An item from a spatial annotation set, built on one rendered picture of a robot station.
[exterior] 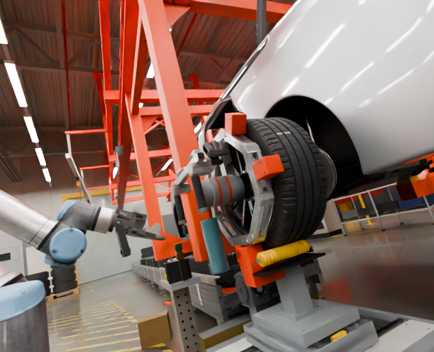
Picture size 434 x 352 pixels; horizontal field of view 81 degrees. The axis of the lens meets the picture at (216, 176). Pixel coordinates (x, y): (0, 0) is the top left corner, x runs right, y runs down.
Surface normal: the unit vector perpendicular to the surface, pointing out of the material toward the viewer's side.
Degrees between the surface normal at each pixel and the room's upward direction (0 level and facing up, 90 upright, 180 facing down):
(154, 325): 90
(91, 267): 90
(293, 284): 90
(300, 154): 85
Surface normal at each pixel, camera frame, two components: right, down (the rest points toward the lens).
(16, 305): 0.73, -0.36
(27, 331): 0.89, -0.27
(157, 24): 0.35, -0.29
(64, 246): 0.61, -0.24
